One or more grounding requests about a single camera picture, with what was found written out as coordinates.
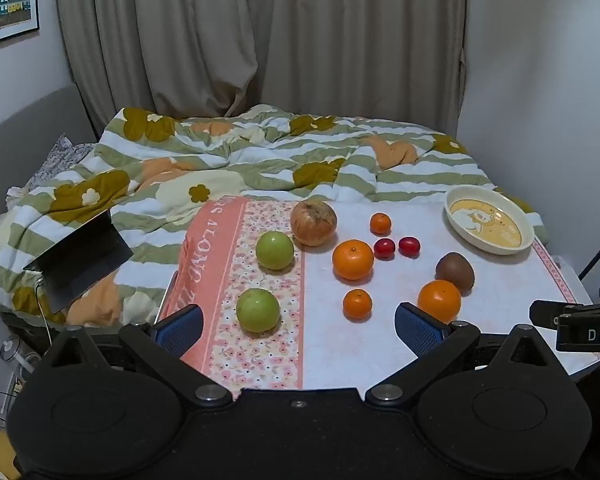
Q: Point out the grey padded headboard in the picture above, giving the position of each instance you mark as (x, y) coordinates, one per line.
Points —
(20, 135)

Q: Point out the black laptop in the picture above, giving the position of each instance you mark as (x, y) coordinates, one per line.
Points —
(80, 265)

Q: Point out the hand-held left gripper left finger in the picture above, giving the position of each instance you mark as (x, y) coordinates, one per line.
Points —
(180, 330)

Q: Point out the large orange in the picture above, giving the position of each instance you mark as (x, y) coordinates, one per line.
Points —
(352, 260)
(437, 300)

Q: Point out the cream yellow bowl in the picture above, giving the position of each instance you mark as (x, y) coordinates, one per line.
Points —
(490, 225)

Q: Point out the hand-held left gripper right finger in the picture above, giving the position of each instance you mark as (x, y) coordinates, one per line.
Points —
(417, 330)

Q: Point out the small tangerine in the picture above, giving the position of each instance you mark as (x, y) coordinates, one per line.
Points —
(357, 305)
(380, 223)

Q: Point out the grey patterned cloth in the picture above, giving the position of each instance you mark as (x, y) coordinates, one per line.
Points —
(62, 157)

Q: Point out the red cherry tomato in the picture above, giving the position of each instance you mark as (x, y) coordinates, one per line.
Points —
(408, 246)
(384, 248)

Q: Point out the pink floral tablecloth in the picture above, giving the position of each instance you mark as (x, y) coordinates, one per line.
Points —
(325, 350)

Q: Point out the green apple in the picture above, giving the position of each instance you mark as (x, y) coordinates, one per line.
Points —
(275, 250)
(258, 310)

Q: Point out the green striped floral blanket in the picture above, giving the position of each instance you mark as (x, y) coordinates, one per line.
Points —
(280, 160)

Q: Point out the reddish yellow apple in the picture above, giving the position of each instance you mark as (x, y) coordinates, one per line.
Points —
(313, 222)

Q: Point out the beige curtain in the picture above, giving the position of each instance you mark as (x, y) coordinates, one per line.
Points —
(330, 35)

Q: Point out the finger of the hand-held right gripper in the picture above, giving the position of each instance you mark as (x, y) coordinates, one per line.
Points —
(542, 312)
(585, 332)

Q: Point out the brown kiwi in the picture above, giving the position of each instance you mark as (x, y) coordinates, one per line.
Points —
(455, 270)

